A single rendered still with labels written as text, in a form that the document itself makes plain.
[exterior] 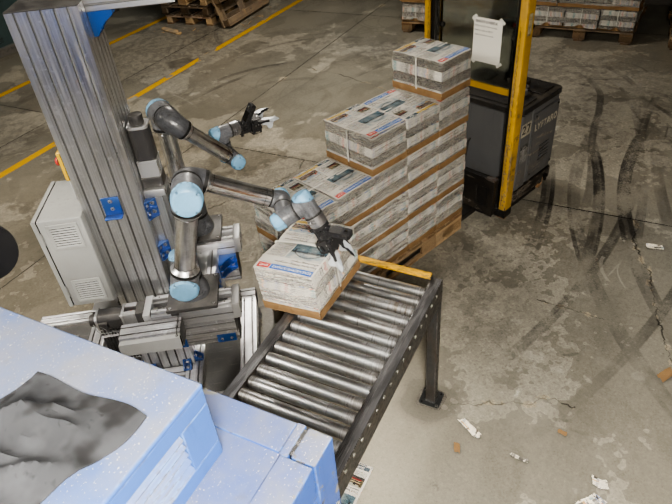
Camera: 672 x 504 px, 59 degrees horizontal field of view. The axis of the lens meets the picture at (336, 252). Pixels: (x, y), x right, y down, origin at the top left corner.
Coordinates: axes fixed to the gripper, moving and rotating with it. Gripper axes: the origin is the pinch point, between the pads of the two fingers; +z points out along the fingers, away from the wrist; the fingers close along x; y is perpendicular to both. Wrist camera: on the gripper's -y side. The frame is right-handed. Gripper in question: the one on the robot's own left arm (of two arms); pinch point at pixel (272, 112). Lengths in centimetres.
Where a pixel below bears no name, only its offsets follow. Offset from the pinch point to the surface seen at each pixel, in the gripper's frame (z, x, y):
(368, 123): 50, 17, 15
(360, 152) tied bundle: 39, 26, 25
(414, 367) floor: 18, 112, 109
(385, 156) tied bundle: 50, 34, 28
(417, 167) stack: 78, 30, 48
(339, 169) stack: 31, 17, 39
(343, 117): 43.6, 1.7, 16.9
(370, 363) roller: -37, 142, 25
